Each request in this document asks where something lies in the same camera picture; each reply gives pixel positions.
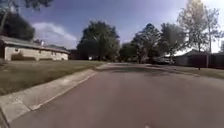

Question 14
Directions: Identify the small dark tree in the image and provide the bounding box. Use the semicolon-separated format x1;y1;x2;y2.
118;42;138;63

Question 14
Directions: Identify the broad dark tree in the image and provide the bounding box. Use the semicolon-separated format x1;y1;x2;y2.
131;22;161;65
76;20;121;62
158;22;186;63

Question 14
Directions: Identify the grey asphalt road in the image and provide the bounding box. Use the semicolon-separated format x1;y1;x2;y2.
9;62;224;128

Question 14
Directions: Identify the vehicle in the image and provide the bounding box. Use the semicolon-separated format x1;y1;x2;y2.
154;55;175;66

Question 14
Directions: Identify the grass lawn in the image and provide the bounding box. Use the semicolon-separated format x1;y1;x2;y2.
0;59;106;97

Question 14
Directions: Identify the pale concrete kerb gutter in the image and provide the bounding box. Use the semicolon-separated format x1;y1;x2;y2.
0;63;112;125

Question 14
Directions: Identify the pale low building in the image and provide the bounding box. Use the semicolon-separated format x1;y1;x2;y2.
0;35;71;62

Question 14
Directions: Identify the dark low building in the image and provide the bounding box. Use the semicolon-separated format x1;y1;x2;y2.
172;49;224;70

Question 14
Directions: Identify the grass verge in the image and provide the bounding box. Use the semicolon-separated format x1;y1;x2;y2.
145;64;224;80

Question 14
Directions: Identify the tall thin-leaved tree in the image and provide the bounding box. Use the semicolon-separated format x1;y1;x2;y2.
176;0;224;71

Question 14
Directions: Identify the tree with overhanging branches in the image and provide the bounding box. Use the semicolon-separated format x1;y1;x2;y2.
0;0;54;42

